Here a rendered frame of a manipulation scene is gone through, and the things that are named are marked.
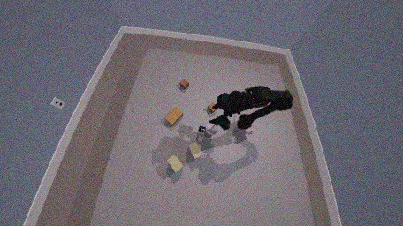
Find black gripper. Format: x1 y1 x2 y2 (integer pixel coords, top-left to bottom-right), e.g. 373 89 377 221
209 104 242 131

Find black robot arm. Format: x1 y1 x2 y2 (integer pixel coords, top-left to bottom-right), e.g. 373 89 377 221
217 86 293 130

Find brown cube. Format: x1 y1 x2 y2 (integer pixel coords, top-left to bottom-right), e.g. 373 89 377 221
208 102 217 113
179 79 189 89

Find orange rectangular block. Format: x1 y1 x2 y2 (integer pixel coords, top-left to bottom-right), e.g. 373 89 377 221
164 107 183 126

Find beige block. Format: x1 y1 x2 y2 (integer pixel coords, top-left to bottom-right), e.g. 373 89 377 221
188 142 202 159
167 155 184 172

